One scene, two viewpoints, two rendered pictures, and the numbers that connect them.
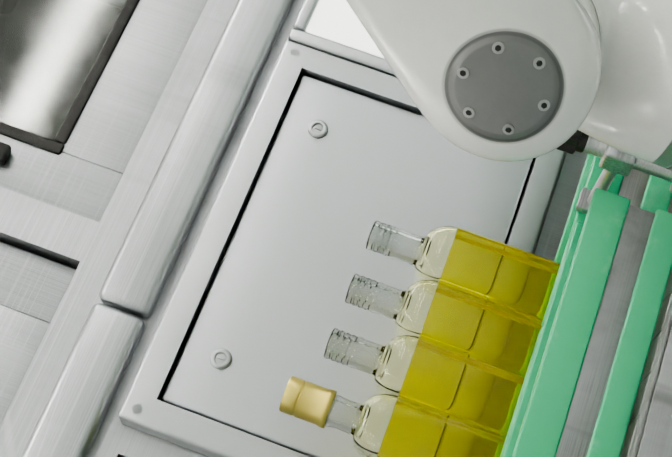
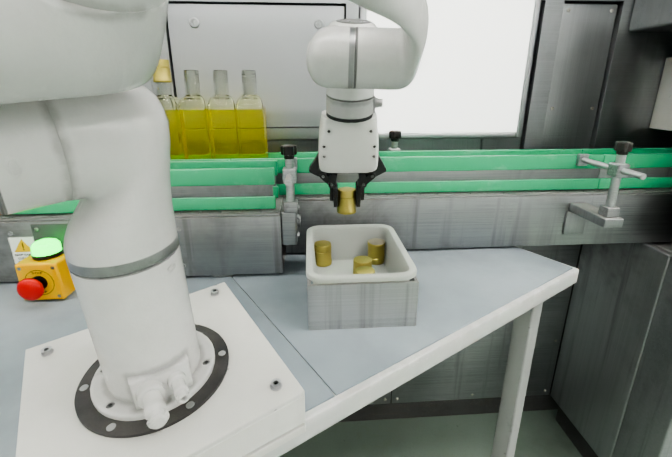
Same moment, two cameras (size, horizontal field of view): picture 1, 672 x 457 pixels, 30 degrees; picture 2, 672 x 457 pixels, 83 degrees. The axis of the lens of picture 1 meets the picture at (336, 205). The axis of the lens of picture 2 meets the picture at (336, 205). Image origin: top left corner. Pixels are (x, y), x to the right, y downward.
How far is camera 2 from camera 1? 65 cm
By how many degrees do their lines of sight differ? 30
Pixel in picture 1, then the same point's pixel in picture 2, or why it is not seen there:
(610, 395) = (181, 200)
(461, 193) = (313, 101)
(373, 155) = not seen: hidden behind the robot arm
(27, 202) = not seen: outside the picture
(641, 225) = (264, 192)
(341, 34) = (371, 16)
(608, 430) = not seen: hidden behind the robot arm
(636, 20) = (99, 217)
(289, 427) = (180, 65)
